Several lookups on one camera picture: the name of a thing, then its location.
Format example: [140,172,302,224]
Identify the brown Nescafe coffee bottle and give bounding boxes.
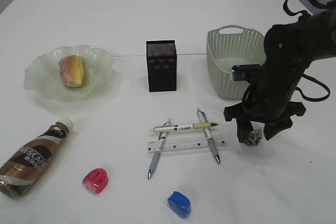
[1,118,74,198]

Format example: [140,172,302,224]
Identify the pink pencil sharpener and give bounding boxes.
[82,168,109,195]

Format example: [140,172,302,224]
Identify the sugared bread roll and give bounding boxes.
[59,55,86,88]

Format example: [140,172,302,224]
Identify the green plastic woven basket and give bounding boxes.
[206,25,266,100]

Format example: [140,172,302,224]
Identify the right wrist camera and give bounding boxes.
[230,64,264,83]

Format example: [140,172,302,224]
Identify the green wavy glass plate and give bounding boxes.
[24,45,115,102]

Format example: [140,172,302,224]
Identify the clear plastic ruler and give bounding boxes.
[146,134,227,154]

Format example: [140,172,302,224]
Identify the blue pencil sharpener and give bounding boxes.
[167,191,191,218]

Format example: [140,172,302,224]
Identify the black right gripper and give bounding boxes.
[224,74,306,144]

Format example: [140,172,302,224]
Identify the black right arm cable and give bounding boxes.
[241,0,331,120]

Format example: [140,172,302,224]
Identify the left blue-grey pen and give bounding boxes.
[148,132,168,179]

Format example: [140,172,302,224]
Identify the paper ball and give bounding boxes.
[243,129,263,146]

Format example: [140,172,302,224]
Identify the black mesh pen holder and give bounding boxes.
[146,40,177,92]

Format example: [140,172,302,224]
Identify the right white-grey pen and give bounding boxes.
[197,108,221,164]

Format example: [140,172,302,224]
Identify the cream barrel pen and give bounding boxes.
[150,122,218,133]

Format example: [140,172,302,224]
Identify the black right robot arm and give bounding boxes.
[224,1,335,145]

